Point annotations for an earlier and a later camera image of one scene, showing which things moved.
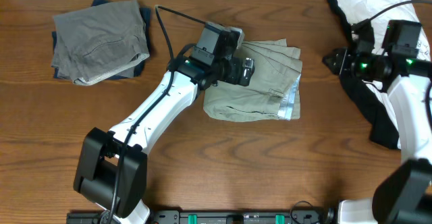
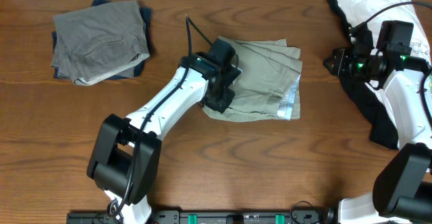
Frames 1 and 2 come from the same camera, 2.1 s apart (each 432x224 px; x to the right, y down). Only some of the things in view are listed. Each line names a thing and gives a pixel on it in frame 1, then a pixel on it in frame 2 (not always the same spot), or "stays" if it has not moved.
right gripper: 343,56 stays
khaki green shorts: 273,92 stays
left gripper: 233,76 -> 223,104
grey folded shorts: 99,43 stays
